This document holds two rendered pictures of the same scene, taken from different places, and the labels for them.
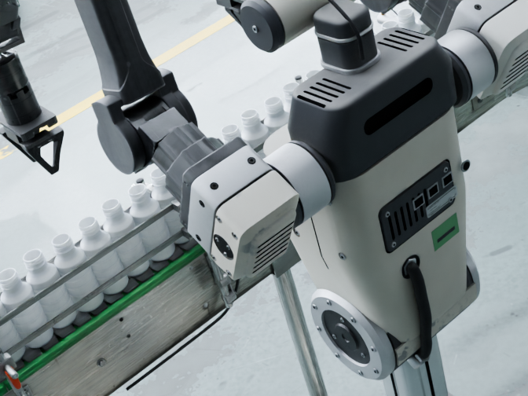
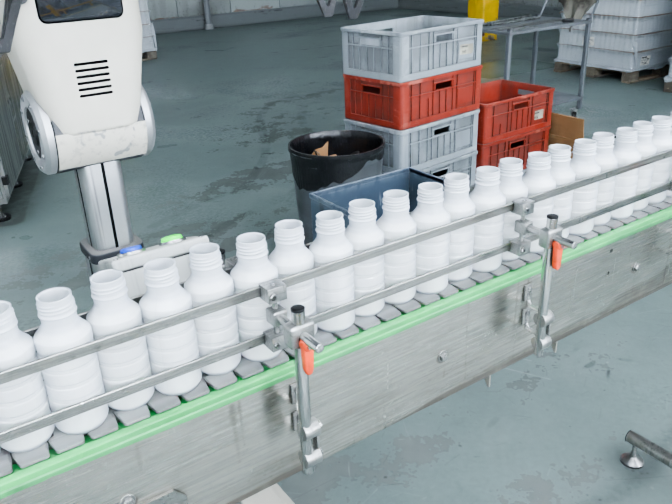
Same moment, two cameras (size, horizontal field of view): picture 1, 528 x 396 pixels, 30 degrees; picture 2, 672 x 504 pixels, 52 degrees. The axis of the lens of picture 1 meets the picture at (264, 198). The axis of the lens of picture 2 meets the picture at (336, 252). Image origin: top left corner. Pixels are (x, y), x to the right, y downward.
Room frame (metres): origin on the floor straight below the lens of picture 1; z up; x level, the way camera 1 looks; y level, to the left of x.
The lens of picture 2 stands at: (2.44, 0.24, 1.50)
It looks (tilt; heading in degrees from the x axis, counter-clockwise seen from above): 25 degrees down; 176
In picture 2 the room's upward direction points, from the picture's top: 2 degrees counter-clockwise
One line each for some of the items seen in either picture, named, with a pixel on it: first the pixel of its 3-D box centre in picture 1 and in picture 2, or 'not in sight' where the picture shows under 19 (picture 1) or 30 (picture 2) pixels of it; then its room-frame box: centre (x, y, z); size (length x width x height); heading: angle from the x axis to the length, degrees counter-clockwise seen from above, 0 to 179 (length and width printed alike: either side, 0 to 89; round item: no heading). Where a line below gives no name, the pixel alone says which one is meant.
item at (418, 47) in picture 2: not in sight; (412, 46); (-1.01, 0.88, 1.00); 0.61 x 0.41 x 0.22; 128
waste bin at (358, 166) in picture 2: not in sight; (338, 207); (-0.65, 0.46, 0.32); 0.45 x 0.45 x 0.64
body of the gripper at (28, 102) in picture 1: (19, 105); not in sight; (1.40, 0.32, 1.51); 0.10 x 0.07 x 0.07; 30
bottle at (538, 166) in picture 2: not in sight; (535, 202); (1.39, 0.64, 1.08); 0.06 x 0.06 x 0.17
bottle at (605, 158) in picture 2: not in sight; (597, 178); (1.29, 0.80, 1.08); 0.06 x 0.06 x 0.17
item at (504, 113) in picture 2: not in sight; (493, 109); (-1.46, 1.44, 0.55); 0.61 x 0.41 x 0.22; 123
